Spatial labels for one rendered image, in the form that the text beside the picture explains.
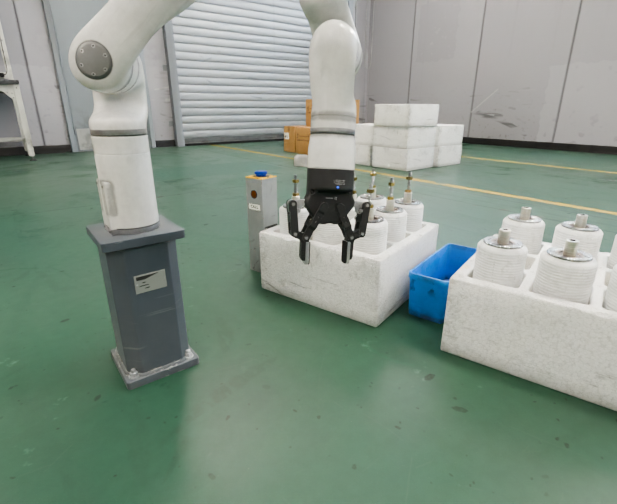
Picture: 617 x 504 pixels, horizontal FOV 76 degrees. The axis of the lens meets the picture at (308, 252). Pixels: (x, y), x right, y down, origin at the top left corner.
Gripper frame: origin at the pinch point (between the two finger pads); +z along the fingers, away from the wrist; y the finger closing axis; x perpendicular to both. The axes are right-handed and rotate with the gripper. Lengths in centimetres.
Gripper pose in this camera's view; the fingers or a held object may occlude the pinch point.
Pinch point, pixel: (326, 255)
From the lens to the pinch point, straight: 66.0
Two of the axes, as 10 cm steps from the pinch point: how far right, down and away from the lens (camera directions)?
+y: 9.6, -0.1, 2.7
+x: -2.7, -2.1, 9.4
